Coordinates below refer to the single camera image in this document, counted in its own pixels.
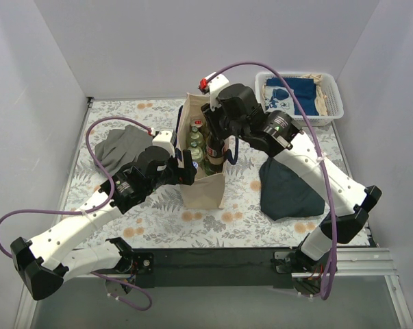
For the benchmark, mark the grey folded cloth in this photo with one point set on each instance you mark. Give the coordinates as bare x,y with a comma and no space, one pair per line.
121,146

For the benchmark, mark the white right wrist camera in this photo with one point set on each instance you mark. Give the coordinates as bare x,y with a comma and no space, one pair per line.
212,85

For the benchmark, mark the clear Chang bottle far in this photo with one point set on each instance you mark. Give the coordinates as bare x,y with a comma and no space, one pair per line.
195,135

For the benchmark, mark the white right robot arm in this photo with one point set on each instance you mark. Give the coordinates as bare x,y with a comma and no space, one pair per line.
350,202

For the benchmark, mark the beige canvas tote bag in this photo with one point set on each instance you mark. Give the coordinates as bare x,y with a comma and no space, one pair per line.
207,192

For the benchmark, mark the dark cola bottle red cap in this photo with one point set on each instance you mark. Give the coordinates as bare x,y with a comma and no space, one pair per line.
215,149

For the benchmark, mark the clear Chang bottle near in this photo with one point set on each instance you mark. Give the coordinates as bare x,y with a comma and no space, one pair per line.
196,153

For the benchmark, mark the green Perrier bottle near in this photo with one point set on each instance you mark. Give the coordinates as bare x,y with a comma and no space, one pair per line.
211,169

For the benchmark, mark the dark folded shorts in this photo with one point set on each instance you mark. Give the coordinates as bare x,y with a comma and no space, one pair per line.
284,194

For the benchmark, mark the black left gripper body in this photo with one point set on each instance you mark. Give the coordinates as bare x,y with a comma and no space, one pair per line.
178,167

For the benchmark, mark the beige cloth in basket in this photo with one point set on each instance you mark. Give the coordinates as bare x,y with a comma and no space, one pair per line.
319,101

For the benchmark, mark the red tab drink can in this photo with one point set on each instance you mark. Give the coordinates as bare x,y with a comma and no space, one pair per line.
197,122

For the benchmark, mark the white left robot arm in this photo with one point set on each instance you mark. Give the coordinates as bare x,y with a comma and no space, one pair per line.
48,260

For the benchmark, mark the blue printed cloth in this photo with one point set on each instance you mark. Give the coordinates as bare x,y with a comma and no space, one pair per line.
277,97

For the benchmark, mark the clear chang bottle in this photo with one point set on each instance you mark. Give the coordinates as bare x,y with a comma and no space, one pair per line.
195,135
196,153

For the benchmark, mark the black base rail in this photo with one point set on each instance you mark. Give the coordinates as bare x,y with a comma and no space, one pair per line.
219,267

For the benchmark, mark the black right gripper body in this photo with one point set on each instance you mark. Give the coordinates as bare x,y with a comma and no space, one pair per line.
216,120

